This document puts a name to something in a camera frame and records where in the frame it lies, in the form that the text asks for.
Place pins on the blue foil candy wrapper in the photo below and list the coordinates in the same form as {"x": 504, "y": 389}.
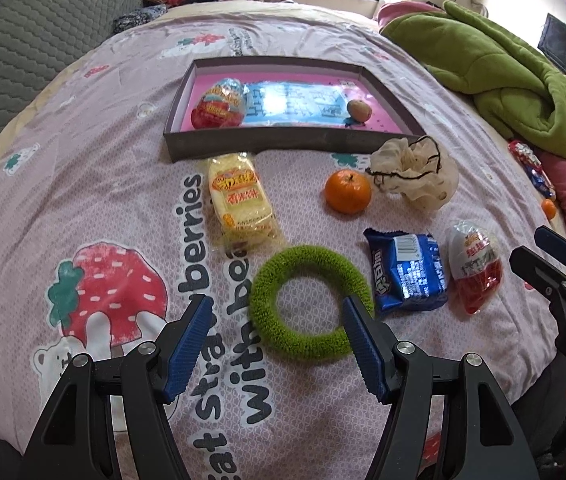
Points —
{"x": 541, "y": 183}

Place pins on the dark shallow box tray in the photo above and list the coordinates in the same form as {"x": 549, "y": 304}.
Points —
{"x": 204, "y": 143}

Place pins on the large blue-red surprise egg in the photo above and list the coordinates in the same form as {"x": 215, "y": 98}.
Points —
{"x": 223, "y": 105}

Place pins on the red foil candy wrapper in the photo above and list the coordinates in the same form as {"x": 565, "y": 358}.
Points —
{"x": 525, "y": 157}

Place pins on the small orange by pillow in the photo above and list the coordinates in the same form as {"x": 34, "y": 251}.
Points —
{"x": 549, "y": 208}

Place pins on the pink strawberry print bedsheet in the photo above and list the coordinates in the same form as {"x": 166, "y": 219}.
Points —
{"x": 103, "y": 238}

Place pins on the green fleece blanket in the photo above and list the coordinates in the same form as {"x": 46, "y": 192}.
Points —
{"x": 515, "y": 88}

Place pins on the small red-white surprise egg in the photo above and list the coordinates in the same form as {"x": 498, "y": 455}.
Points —
{"x": 475, "y": 264}

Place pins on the pink and blue book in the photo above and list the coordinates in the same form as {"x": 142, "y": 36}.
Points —
{"x": 276, "y": 98}

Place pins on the orange mandarin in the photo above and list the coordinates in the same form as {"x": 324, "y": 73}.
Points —
{"x": 347, "y": 191}

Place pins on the yellow rice cracker packet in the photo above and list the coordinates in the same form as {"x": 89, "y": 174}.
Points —
{"x": 245, "y": 214}

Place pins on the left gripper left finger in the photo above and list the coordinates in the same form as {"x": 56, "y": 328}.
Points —
{"x": 74, "y": 436}

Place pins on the brown walnut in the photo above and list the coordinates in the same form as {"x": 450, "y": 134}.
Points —
{"x": 359, "y": 111}

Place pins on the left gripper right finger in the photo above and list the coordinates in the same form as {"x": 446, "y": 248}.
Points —
{"x": 480, "y": 435}

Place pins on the beige sheer fabric scrunchie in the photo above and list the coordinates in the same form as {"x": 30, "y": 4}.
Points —
{"x": 422, "y": 171}

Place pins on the blue cookie packet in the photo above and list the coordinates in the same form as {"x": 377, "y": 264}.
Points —
{"x": 407, "y": 271}

